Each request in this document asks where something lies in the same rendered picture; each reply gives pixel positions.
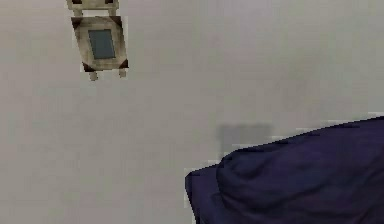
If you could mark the dark blue bed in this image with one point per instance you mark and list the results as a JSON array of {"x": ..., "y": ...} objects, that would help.
[{"x": 293, "y": 176}]

